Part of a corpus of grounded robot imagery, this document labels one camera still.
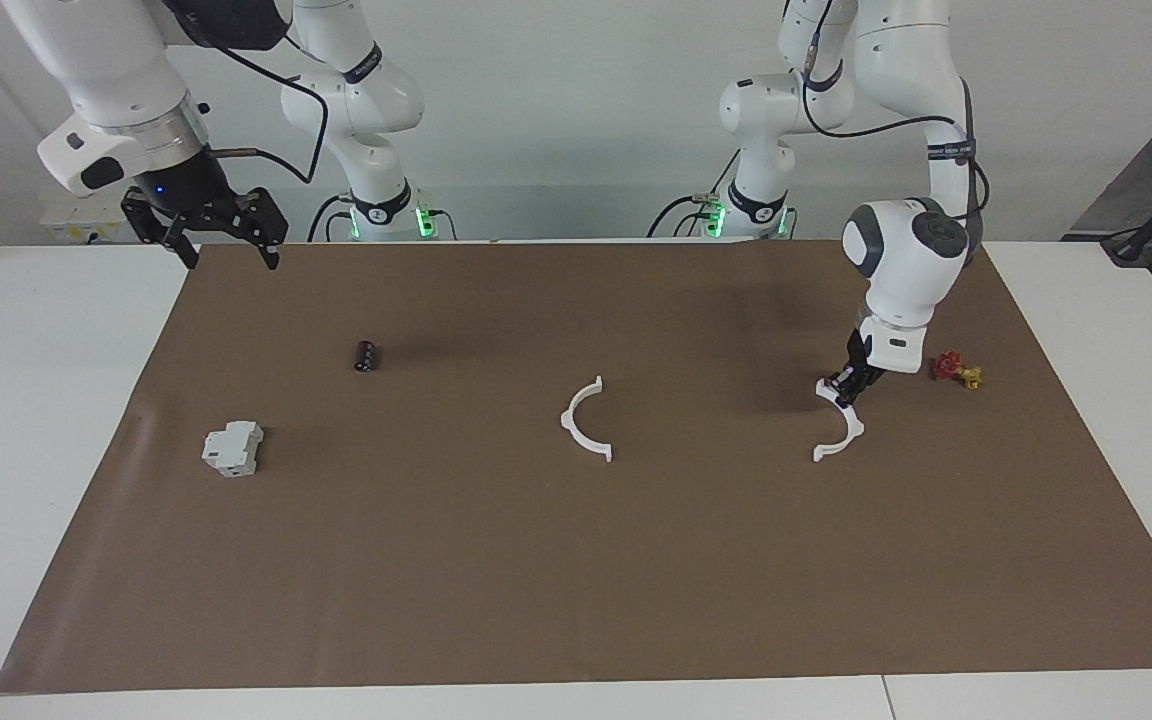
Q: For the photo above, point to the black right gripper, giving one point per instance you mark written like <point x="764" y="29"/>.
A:
<point x="191" y="188"/>

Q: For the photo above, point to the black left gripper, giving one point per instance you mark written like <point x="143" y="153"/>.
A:
<point x="861" y="362"/>

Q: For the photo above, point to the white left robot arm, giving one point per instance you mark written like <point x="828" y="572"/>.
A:
<point x="906" y="250"/>

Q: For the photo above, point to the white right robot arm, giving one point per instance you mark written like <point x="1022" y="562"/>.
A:
<point x="106" y="70"/>

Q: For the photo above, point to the small black cylinder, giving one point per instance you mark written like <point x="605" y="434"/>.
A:
<point x="367" y="356"/>

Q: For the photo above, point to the grey circuit breaker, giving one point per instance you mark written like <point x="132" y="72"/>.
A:
<point x="231" y="450"/>

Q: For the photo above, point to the brown paper table mat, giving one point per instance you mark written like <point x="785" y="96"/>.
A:
<point x="576" y="560"/>

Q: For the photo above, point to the white wall socket box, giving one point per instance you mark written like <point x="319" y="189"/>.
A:
<point x="76" y="226"/>

